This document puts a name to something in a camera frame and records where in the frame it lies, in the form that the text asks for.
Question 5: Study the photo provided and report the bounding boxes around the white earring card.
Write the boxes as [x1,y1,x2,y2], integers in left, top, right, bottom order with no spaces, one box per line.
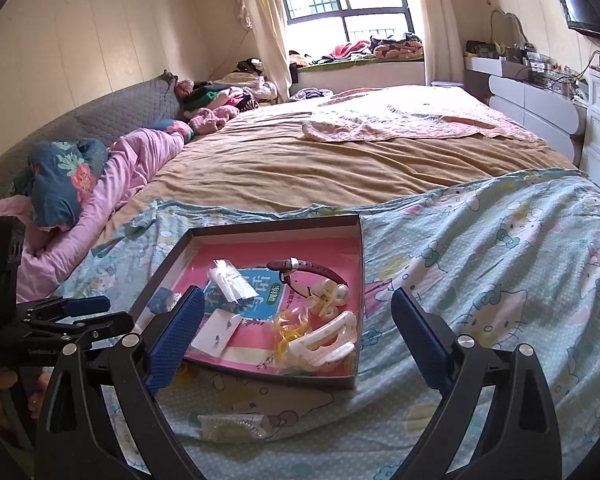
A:
[190,309,242,359]

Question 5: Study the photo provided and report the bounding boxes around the bagged silver spiral hair comb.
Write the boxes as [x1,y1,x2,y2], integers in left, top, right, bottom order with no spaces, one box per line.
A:
[198,414,273,443]

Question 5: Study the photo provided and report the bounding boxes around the small blue jewelry packet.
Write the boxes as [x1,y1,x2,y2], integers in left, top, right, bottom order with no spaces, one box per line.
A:
[147,287,182,314]

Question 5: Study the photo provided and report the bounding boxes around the pink quilt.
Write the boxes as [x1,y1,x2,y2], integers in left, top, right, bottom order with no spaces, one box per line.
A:
[0,128,193,302]

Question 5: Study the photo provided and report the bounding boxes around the large cream hair claw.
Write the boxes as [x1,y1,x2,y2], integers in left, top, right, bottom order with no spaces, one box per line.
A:
[283,311,358,373]

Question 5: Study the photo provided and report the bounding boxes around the clear bag of white sticks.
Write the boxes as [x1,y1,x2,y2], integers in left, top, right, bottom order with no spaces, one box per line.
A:
[208,259,258,304]

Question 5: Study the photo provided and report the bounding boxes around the small cream pearl hair claw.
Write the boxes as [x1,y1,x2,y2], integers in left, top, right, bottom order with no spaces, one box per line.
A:
[306,278,349,321]

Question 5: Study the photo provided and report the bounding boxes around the shallow grey cardboard box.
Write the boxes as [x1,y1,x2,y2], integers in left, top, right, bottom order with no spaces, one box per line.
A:
[130,214,364,388]

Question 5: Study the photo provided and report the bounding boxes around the dark blue floral pillow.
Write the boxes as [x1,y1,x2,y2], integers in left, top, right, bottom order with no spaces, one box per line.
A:
[12,138,108,231]

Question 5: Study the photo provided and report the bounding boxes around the Hello Kitty green bedsheet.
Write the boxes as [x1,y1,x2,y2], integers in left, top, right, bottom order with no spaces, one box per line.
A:
[54,168,600,480]

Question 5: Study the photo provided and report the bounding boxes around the brown bed blanket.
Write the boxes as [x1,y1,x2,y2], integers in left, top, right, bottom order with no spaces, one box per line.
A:
[99,99,573,242]

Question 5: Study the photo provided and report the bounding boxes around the grey padded headboard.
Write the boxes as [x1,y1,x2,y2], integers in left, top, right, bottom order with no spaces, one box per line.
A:
[0,70,181,200]

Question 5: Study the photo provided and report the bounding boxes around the pink patterned throw blanket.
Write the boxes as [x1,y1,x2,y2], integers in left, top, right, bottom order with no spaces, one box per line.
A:
[302,86,543,144]

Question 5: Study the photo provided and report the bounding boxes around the pile of clothes on bed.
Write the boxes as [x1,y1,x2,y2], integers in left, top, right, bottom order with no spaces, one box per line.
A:
[174,58,279,136]

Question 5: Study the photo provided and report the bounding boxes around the white rounded dresser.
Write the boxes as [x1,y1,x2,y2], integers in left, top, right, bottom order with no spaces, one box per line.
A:
[465,56,586,166]

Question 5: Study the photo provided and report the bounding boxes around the clothes on window seat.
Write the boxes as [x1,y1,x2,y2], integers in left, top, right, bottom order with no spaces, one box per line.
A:
[289,32,424,70]

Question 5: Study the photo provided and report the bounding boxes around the cream left curtain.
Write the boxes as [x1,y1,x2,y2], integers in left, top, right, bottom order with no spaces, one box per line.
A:
[235,0,292,102]

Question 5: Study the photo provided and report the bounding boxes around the cream curtain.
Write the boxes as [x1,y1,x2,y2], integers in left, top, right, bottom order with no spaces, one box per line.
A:
[235,0,292,102]
[410,0,465,86]

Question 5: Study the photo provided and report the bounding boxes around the cream right curtain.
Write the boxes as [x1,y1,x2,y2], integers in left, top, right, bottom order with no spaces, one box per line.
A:
[410,0,465,86]

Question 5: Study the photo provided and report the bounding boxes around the yellow ring in plastic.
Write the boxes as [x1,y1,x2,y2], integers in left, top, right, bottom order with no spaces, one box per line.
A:
[272,311,314,361]

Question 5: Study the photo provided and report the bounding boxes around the maroon strap wristwatch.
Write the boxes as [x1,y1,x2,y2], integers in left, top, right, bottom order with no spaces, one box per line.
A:
[266,257,349,306]

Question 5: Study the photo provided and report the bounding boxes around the window with black frame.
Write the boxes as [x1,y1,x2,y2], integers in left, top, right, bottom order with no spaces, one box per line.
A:
[283,0,414,58]

